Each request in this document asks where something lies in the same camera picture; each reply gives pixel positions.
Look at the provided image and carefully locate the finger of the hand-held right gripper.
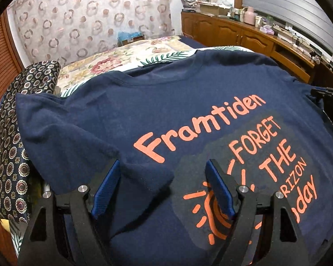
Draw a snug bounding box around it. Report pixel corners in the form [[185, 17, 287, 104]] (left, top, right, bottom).
[[311, 87, 333, 100]]

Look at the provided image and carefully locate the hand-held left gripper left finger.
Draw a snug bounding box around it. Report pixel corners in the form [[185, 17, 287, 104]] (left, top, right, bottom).
[[18, 159, 121, 266]]

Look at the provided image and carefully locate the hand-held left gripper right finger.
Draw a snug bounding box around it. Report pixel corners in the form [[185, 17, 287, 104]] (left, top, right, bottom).
[[205, 159, 313, 266]]

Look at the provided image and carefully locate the navy printed t-shirt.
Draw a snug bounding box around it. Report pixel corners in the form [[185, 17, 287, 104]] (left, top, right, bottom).
[[15, 44, 333, 266]]

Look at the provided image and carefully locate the grey window blind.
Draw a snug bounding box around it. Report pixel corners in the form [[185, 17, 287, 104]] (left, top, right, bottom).
[[242, 0, 333, 54]]

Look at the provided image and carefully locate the dark medallion patterned quilt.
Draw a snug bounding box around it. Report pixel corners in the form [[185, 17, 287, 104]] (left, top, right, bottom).
[[0, 60, 61, 223]]

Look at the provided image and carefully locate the pink jug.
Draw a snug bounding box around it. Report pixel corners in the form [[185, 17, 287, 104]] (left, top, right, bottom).
[[244, 6, 257, 25]]

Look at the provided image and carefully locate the wooden cabinet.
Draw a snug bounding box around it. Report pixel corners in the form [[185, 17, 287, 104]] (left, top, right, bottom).
[[181, 11, 333, 89]]

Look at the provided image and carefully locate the floral bed sheet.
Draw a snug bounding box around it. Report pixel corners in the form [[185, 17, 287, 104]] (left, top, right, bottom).
[[57, 35, 200, 89]]

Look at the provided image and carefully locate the palm leaf bed sheet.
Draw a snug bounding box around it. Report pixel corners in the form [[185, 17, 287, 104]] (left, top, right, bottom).
[[10, 46, 253, 258]]

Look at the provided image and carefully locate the navy bed sheet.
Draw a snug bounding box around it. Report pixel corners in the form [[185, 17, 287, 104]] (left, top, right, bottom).
[[180, 35, 207, 49]]

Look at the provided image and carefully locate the cardboard box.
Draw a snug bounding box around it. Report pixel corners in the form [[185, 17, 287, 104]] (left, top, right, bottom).
[[198, 3, 231, 16]]

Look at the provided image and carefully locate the blue box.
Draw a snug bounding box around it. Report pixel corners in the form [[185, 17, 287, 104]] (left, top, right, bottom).
[[117, 30, 145, 46]]

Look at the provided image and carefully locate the patterned bag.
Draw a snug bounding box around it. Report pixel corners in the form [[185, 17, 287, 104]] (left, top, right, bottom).
[[180, 0, 202, 10]]

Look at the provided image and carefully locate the wooden louvered door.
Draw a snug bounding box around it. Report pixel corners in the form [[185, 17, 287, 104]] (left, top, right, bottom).
[[0, 14, 25, 258]]

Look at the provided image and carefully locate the ring patterned sheer curtain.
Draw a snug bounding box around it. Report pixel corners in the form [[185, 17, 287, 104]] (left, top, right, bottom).
[[7, 0, 175, 67]]

